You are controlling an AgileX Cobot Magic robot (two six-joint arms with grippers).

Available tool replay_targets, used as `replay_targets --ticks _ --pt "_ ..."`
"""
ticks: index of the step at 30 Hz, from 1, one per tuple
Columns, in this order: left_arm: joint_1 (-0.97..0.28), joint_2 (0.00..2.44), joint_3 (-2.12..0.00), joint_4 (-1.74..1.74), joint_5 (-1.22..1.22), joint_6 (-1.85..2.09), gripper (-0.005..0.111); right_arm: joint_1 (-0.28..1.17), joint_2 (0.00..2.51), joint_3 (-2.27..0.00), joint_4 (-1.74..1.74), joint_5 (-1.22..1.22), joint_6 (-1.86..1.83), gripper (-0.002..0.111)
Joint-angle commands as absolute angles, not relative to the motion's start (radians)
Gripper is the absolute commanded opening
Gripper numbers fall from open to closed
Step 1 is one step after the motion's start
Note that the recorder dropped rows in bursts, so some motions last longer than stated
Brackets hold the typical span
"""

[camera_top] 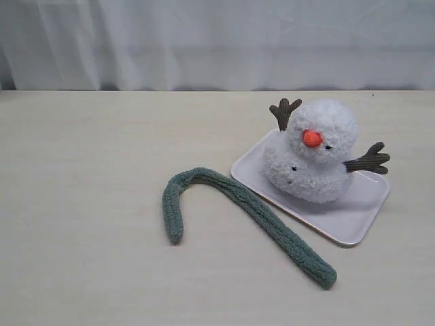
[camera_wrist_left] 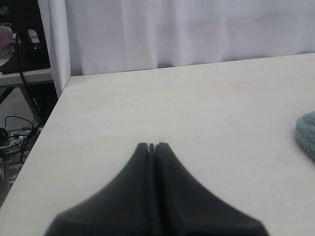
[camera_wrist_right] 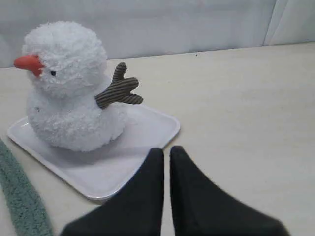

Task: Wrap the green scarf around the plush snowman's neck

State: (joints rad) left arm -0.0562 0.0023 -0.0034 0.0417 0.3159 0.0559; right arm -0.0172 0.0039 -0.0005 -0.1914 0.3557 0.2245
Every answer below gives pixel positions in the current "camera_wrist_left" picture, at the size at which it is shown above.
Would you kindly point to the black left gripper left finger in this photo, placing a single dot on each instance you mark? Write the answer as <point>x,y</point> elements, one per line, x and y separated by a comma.
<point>124,207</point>

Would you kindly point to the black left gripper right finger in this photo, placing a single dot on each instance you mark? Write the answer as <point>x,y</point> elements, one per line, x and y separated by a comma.
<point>187,208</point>

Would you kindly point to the green fluffy scarf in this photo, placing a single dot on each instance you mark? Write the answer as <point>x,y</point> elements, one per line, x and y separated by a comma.
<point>305,133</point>

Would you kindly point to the grey side table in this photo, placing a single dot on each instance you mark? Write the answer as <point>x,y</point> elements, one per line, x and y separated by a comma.
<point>32,78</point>

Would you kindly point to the white curtain backdrop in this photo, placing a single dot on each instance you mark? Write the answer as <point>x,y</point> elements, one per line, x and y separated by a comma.
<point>86,37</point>

